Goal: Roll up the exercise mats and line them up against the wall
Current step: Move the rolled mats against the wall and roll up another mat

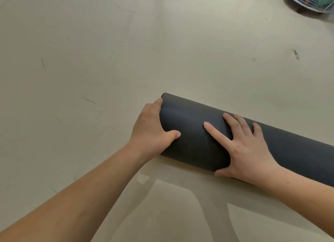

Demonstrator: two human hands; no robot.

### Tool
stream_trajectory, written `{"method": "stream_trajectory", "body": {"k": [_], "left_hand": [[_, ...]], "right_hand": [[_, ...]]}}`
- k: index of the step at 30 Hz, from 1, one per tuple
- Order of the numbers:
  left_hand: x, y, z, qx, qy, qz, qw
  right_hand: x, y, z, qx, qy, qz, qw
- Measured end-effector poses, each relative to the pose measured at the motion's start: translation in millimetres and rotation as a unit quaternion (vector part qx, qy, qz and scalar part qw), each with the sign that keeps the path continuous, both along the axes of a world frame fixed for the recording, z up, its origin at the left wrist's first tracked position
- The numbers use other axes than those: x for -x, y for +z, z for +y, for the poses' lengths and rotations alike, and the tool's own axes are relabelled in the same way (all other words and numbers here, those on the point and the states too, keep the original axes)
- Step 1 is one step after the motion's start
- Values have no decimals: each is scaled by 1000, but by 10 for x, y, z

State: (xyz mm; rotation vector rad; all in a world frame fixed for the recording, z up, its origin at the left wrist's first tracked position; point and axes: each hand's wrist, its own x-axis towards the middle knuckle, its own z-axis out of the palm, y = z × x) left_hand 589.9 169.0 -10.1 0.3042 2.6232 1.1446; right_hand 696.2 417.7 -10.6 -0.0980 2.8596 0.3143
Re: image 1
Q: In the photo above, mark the person's right hand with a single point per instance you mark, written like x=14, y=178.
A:
x=248, y=158

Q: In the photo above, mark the person's left hand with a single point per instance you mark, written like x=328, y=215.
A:
x=148, y=135

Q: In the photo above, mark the blue-grey yoga mat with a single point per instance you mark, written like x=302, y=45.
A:
x=188, y=129

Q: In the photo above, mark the person's left forearm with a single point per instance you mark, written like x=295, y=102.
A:
x=65, y=205

